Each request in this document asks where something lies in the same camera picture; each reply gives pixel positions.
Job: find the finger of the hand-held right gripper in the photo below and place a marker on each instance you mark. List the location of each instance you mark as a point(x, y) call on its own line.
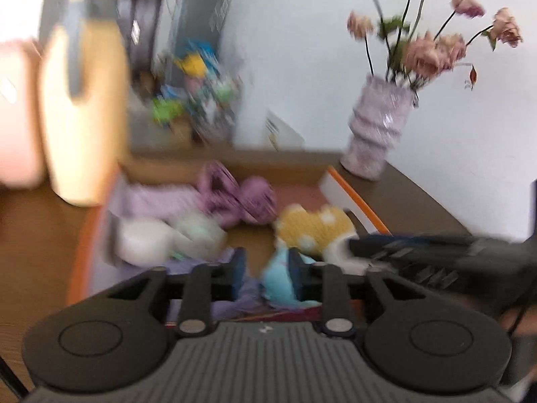
point(402, 256)

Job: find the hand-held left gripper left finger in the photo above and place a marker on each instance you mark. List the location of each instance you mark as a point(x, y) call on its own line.
point(240, 269)

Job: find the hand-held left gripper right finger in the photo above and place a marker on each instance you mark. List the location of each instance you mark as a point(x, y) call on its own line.
point(295, 273)

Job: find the light blue sock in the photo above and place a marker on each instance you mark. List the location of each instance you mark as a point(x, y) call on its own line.
point(279, 281)

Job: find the yellow polka dot sock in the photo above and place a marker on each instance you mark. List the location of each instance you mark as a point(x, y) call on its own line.
point(314, 226)

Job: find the white sock ball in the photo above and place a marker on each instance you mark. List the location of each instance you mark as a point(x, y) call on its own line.
point(197, 235)

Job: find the purple plush slipper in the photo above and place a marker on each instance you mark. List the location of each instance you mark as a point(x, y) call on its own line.
point(258, 201)

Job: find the purple sock pair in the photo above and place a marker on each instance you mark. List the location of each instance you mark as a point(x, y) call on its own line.
point(218, 193)

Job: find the red cardboard box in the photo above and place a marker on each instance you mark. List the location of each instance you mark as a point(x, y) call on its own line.
point(302, 176)

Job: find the lilac cloth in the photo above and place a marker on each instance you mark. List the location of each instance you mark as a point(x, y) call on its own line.
point(161, 201)

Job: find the lilac ribbed vase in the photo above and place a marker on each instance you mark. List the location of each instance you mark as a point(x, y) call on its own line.
point(377, 130)

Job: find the white flat carton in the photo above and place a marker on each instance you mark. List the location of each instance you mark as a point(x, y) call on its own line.
point(283, 132)

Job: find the pile of colourful toys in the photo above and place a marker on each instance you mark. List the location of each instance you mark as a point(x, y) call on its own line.
point(197, 88)

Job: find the dried pink flowers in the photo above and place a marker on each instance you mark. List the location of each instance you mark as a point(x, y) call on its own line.
point(428, 50)

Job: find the yellow thermos jug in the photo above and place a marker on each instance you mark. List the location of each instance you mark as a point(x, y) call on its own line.
point(84, 113)

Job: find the dark brown door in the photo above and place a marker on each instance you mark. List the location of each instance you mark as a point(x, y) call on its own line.
point(140, 25)

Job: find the pink suitcase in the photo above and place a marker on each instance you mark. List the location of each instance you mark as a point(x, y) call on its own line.
point(19, 113)

